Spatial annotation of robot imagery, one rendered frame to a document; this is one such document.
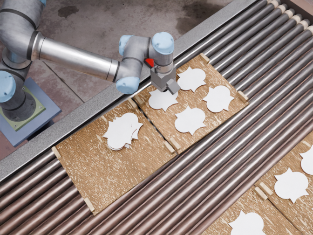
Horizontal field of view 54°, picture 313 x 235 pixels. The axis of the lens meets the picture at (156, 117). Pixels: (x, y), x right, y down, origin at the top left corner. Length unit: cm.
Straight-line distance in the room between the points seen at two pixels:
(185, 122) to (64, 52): 61
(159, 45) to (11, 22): 47
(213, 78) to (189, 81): 12
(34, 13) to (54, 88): 165
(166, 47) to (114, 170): 55
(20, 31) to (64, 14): 219
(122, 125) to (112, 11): 196
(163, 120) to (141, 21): 177
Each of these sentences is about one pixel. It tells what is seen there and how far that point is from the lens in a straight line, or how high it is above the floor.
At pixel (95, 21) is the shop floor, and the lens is 309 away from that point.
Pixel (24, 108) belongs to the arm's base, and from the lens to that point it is 152.
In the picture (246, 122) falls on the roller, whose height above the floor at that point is 92.
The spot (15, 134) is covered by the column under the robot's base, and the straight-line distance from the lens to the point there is 157.
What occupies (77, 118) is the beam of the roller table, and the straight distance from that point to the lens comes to 145.
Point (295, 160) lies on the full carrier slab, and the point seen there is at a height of 94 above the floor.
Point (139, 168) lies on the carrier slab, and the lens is 129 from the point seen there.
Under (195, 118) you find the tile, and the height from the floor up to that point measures 95.
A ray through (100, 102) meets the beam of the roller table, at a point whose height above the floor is 92.
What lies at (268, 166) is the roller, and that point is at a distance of 138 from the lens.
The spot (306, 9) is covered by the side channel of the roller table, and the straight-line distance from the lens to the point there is 190.
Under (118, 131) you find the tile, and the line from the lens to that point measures 131.
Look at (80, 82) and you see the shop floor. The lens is 268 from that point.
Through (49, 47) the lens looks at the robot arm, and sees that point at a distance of 104.
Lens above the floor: 217
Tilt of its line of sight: 63 degrees down
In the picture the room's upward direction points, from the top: 3 degrees counter-clockwise
